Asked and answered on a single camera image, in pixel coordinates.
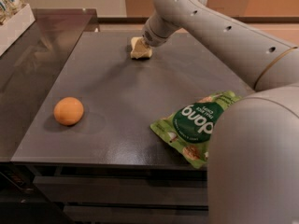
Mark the orange fruit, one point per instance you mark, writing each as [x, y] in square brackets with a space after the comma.
[68, 111]

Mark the grey drawer cabinet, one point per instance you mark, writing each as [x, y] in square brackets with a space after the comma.
[110, 168]

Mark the pale yellow sponge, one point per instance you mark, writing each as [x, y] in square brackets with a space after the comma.
[140, 49]

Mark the snack packets in box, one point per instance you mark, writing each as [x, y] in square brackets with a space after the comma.
[8, 8]

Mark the green rice chip bag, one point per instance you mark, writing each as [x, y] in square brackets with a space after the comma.
[188, 130]

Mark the white snack box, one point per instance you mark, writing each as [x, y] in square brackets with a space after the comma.
[15, 27]

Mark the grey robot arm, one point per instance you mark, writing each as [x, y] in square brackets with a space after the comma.
[253, 164]

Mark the dark glossy side counter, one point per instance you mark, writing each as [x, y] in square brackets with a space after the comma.
[28, 70]

